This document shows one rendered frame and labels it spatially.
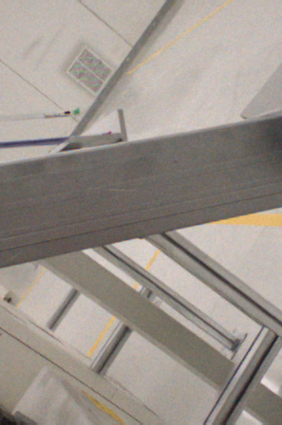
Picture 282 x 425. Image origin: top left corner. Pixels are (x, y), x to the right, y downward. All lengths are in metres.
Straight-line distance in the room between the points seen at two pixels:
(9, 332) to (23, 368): 0.10
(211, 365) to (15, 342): 0.62
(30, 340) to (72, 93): 7.05
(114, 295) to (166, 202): 0.97
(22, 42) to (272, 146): 8.39
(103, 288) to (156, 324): 0.13
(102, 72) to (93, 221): 8.53
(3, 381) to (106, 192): 1.52
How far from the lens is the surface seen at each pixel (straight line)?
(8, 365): 1.92
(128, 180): 0.44
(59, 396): 1.00
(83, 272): 1.39
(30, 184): 0.42
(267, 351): 1.29
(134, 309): 1.42
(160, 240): 1.18
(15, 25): 8.87
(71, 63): 8.89
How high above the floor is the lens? 0.91
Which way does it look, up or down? 14 degrees down
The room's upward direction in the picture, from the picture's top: 53 degrees counter-clockwise
